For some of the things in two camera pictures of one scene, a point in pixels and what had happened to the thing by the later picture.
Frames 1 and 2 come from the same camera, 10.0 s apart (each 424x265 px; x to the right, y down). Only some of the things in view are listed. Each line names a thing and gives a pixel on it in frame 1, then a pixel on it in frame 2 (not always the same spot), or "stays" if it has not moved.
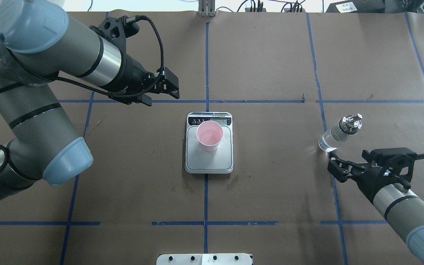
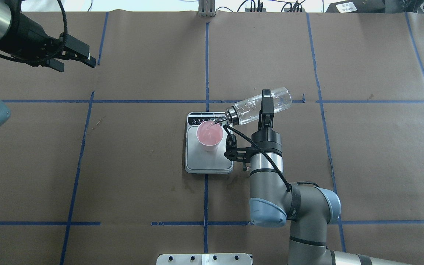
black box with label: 357,6 stays
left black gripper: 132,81 → 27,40
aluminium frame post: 206,8 stays
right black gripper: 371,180 → 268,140
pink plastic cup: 209,134 stays
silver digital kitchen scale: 198,161 stays
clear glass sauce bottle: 347,125 → 251,109
